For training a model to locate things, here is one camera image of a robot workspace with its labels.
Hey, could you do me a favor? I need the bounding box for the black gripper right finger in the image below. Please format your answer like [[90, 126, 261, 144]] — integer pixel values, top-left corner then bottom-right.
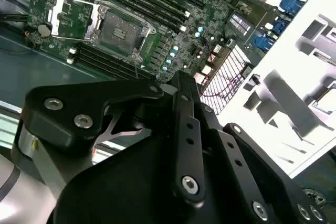
[[194, 77, 330, 224]]

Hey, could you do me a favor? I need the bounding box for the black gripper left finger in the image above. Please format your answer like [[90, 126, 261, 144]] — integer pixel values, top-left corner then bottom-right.
[[22, 70, 207, 204]]

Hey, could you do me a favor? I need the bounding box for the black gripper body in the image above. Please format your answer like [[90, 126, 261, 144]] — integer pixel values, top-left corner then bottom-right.
[[52, 98, 274, 224]]

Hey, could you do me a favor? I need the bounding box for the metal socket cover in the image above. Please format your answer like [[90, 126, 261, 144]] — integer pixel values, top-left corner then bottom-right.
[[48, 0, 102, 43]]

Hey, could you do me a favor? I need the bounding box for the wire locking lever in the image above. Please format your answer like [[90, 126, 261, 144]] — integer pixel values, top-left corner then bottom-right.
[[133, 57, 140, 79]]

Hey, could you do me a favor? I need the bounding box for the silver CPU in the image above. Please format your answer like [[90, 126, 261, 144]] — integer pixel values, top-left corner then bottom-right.
[[313, 83, 336, 115]]

